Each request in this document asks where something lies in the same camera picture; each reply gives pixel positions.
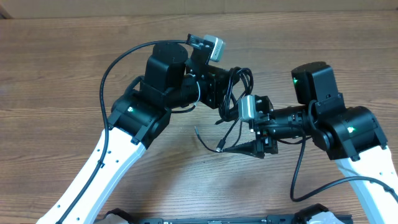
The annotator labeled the black USB cable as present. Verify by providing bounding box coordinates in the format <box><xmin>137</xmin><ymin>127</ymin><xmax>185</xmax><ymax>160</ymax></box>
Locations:
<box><xmin>194</xmin><ymin>66</ymin><xmax>254</xmax><ymax>154</ymax></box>

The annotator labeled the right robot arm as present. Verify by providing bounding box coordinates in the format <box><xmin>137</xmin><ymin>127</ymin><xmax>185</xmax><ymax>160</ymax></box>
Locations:
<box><xmin>228</xmin><ymin>62</ymin><xmax>397</xmax><ymax>223</ymax></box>

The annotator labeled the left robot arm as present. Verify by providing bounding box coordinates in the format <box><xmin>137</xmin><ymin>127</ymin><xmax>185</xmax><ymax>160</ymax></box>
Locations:
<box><xmin>39</xmin><ymin>38</ymin><xmax>234</xmax><ymax>223</ymax></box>

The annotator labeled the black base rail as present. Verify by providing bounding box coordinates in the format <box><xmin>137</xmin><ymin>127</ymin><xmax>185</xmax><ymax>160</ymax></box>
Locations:
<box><xmin>133</xmin><ymin>214</ymin><xmax>354</xmax><ymax>224</ymax></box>

